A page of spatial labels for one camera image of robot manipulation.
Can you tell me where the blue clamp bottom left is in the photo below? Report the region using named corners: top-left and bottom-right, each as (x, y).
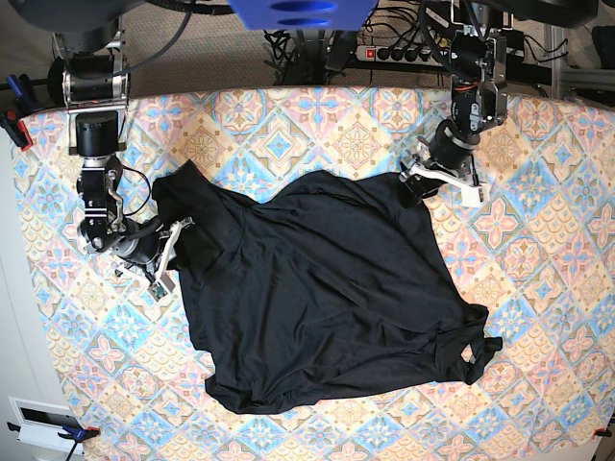
top-left (7, 422), bottom-right (101, 443)

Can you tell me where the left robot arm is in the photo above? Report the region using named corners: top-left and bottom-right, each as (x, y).
top-left (399, 1), bottom-right (512, 207)

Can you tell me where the black t-shirt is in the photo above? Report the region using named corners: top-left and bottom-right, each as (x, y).
top-left (153, 162), bottom-right (503, 415)

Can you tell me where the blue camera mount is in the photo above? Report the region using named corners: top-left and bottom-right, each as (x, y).
top-left (229, 0), bottom-right (377, 31)

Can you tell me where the white wall vent box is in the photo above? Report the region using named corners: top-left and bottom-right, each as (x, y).
top-left (9, 397), bottom-right (80, 457)

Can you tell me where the red blue clamp top left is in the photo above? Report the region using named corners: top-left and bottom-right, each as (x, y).
top-left (1, 74), bottom-right (37, 152)

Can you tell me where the white power strip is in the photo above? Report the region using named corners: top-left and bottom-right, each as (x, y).
top-left (355, 44), bottom-right (439, 66)

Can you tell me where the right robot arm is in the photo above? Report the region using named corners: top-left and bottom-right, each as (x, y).
top-left (54, 27), bottom-right (194, 301)

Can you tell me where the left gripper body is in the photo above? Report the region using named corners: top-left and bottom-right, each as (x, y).
top-left (424, 120), bottom-right (480, 179)

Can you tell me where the black clamp bottom right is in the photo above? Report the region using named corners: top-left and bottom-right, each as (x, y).
top-left (593, 427), bottom-right (613, 438)

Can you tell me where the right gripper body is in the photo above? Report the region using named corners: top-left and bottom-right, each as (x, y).
top-left (106, 217), bottom-right (170, 279)

